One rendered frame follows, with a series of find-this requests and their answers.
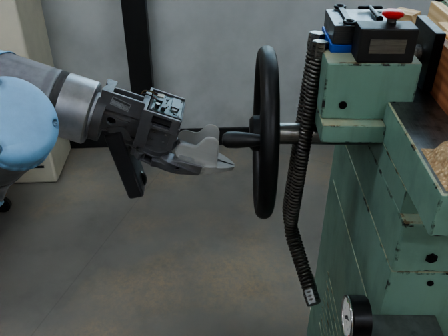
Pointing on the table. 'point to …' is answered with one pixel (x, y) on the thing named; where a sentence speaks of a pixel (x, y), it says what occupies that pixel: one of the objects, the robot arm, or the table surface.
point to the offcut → (409, 15)
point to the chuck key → (373, 11)
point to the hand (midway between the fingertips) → (224, 167)
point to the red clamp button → (393, 13)
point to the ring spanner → (345, 15)
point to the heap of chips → (439, 162)
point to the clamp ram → (428, 51)
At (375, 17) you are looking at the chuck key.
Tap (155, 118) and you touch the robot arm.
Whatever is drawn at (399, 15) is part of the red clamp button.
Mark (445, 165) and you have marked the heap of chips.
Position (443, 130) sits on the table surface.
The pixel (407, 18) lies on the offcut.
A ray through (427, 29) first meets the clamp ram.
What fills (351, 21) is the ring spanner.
